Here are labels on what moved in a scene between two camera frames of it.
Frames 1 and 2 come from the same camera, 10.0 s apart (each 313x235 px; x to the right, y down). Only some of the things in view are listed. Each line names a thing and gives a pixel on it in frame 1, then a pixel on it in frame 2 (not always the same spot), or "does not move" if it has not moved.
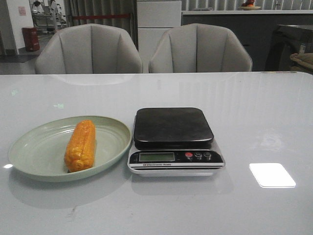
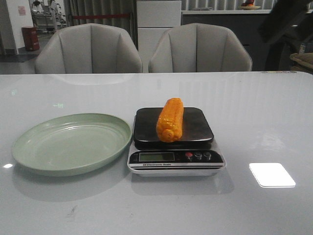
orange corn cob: x=80 y=150 to x=169 y=122
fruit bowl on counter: x=249 y=5 does not move
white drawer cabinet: x=154 y=17 does not move
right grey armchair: x=199 y=47 does not move
